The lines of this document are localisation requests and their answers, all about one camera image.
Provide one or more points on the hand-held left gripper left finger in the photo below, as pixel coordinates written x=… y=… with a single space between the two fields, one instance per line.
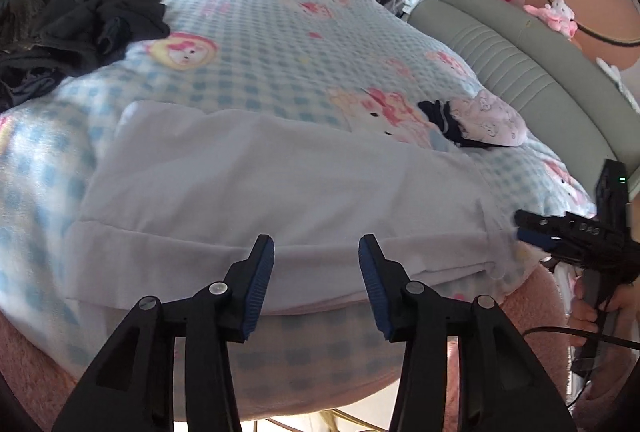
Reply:
x=260 y=282

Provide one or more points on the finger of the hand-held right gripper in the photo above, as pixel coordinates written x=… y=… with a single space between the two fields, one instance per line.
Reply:
x=532 y=238
x=540 y=218

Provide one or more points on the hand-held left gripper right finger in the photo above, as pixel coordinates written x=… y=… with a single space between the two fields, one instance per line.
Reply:
x=372 y=284

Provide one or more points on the white shirt with navy trim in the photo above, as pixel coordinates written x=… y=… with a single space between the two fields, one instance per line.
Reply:
x=250 y=182

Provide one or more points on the person's right hand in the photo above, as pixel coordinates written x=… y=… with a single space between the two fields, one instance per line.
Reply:
x=582 y=317

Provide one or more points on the pink fluffy blanket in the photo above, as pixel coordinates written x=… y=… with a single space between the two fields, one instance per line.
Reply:
x=530 y=312

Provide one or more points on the pink bear print garment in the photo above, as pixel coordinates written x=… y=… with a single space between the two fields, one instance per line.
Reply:
x=490 y=122

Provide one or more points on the grey padded headboard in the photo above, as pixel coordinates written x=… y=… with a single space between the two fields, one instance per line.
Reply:
x=525 y=77

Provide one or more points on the navy folded garment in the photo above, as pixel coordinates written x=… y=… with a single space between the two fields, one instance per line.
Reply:
x=435 y=112

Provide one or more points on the pink and white plush toy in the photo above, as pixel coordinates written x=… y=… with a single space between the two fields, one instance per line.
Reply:
x=557 y=15

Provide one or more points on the printed checkered blanket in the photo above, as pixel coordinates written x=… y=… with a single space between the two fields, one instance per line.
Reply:
x=280 y=37

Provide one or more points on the white power strip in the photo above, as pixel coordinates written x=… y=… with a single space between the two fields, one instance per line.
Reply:
x=412 y=2

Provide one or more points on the black thin garment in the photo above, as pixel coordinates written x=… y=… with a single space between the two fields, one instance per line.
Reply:
x=25 y=87

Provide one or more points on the black fleece jacket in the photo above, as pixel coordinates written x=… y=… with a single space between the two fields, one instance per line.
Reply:
x=110 y=12

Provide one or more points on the brown lace garment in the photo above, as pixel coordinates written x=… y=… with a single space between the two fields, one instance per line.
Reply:
x=20 y=17

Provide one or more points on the gold metal frame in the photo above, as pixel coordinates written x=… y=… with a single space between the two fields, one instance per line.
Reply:
x=330 y=422

